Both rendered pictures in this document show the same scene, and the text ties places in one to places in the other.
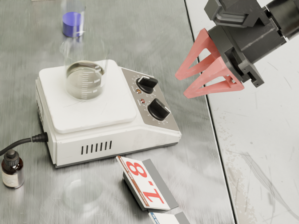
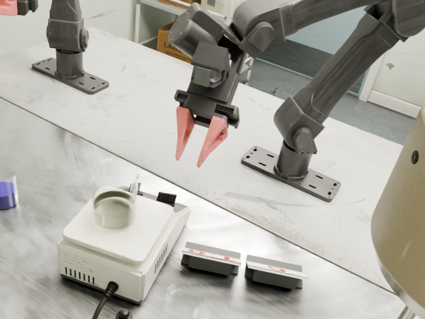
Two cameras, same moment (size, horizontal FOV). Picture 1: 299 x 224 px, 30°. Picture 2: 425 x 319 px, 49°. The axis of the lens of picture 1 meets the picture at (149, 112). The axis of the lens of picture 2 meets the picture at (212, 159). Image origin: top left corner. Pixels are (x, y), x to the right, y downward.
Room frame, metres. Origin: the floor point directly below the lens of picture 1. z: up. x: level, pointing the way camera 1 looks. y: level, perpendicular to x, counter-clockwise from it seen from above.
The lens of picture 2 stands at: (0.15, 0.39, 1.44)
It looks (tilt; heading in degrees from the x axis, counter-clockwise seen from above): 35 degrees down; 310
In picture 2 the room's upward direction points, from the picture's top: 10 degrees clockwise
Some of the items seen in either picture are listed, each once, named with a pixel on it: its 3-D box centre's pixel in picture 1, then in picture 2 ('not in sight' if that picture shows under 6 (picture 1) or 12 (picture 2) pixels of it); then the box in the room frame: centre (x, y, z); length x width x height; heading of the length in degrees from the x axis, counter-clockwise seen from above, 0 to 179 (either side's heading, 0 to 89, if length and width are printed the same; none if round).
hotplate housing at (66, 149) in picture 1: (102, 110); (128, 232); (0.55, 0.07, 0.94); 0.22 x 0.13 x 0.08; 118
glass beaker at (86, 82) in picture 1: (83, 69); (113, 198); (0.54, 0.10, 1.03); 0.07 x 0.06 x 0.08; 117
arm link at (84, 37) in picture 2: not in sight; (69, 38); (1.09, -0.16, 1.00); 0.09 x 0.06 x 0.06; 46
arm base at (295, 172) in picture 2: not in sight; (294, 158); (0.52, -0.31, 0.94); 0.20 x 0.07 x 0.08; 15
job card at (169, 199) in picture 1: (147, 181); (212, 253); (0.45, -0.02, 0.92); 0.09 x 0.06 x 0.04; 37
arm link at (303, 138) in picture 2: not in sight; (298, 132); (0.52, -0.30, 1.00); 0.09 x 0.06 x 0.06; 149
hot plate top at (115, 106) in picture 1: (86, 94); (121, 221); (0.54, 0.09, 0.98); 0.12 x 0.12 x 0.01; 28
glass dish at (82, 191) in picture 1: (82, 191); (183, 300); (0.42, 0.07, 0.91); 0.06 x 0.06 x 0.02
